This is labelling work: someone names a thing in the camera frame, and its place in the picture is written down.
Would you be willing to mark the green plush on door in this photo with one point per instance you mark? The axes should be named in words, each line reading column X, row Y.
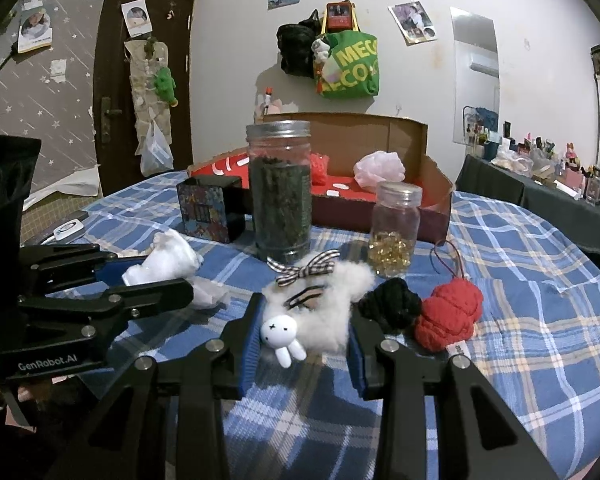
column 165, row 85

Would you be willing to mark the photo on wall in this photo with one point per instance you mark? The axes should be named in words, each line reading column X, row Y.
column 414, row 22

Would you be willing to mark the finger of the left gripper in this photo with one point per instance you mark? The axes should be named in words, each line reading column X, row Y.
column 126, row 302
column 73, row 264

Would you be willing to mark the white fluffy bunny clip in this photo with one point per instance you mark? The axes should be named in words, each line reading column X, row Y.
column 307, row 307

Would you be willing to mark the colourful patterned small box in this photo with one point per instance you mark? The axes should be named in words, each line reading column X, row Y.
column 213, row 207

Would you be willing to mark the white plastic bag on door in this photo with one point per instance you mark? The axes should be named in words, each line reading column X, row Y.
column 155, row 156

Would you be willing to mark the dark green covered side table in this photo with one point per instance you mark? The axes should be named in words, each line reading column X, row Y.
column 576, row 219

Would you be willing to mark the black bag on wall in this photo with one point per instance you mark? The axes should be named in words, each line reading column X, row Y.
column 294, row 42

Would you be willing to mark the black knitted scrunchie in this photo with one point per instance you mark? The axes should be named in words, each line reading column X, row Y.
column 393, row 306

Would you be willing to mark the cardboard box red lining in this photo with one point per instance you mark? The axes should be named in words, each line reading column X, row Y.
column 359, row 151

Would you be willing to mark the red knitted ball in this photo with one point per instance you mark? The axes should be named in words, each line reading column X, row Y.
column 449, row 314

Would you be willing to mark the white mesh bath pouf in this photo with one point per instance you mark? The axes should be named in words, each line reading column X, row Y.
column 380, row 166

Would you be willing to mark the tall jar dark contents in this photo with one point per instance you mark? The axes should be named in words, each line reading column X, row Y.
column 280, row 184

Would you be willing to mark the green tote bag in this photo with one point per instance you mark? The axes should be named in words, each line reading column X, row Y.
column 346, row 63

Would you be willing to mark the small jar golden capsules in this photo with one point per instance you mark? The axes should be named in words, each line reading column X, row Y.
column 395, row 224

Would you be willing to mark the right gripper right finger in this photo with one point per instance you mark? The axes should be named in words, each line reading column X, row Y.
column 478, row 435

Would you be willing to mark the wall mirror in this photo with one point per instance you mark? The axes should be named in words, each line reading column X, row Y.
column 477, row 77

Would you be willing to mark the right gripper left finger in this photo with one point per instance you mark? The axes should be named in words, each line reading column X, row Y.
column 222, row 368

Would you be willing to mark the dark brown door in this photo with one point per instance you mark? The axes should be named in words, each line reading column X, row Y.
column 134, row 39

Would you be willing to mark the red pouch above tote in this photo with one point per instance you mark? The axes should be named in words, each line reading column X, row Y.
column 339, row 16

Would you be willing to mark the pink plush with stick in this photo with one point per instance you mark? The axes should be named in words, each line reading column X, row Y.
column 267, row 105

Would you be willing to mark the crumpled white tissue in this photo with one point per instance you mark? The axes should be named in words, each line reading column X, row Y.
column 169, row 257

